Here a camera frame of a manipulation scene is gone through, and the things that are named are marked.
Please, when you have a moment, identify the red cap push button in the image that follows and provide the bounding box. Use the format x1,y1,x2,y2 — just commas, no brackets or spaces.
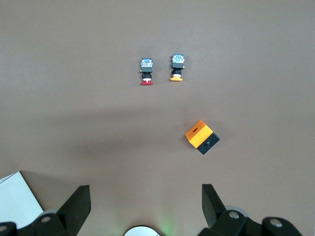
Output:
139,58,155,86

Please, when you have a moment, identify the orange and black button box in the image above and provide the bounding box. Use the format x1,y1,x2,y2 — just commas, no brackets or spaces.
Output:
185,119,221,155

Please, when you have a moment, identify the white drawer cabinet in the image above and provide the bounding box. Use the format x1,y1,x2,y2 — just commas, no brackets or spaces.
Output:
0,171,45,228

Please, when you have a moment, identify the yellow cap push button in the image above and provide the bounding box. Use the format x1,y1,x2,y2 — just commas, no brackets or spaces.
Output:
169,53,186,82

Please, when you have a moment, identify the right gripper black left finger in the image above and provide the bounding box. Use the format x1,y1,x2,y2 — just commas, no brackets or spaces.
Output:
0,184,91,236

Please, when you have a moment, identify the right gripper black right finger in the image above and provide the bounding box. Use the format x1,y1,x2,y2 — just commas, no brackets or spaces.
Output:
202,183,305,236

